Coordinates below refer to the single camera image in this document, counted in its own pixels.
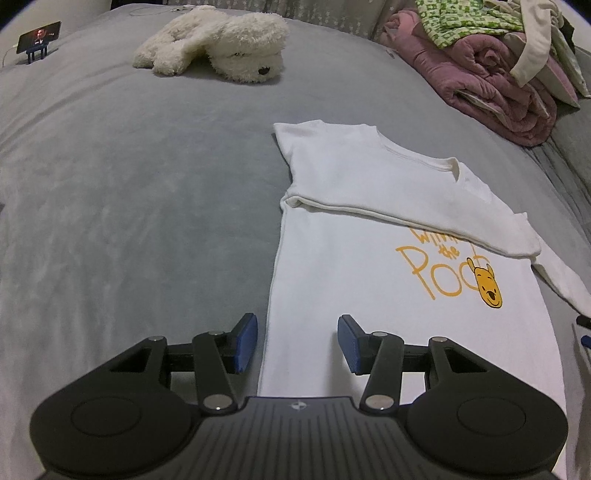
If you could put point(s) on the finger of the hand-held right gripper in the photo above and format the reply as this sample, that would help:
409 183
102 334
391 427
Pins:
585 321

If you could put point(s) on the pink folded quilt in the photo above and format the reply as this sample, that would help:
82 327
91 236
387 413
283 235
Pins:
461 78

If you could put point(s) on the white printed sweatshirt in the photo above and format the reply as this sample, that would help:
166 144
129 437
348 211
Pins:
360 258

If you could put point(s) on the green patterned cloth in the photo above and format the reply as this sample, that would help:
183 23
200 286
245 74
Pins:
457 18

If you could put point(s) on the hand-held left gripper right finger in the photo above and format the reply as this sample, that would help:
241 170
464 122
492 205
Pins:
351 344

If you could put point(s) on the grey bed blanket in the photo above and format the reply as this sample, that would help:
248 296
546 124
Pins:
115 184

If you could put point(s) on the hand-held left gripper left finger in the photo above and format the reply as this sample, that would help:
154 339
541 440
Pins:
244 344

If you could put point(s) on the blue phone stand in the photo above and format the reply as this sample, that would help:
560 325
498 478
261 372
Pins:
39 54

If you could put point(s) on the black smartphone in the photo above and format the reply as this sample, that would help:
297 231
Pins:
39 37

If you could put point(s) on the white plush dog toy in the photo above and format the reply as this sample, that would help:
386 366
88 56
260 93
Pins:
240 41

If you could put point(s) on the cream garment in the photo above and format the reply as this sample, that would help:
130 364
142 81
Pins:
531 50

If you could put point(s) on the grey star curtain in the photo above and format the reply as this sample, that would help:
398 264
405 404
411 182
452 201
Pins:
332 14

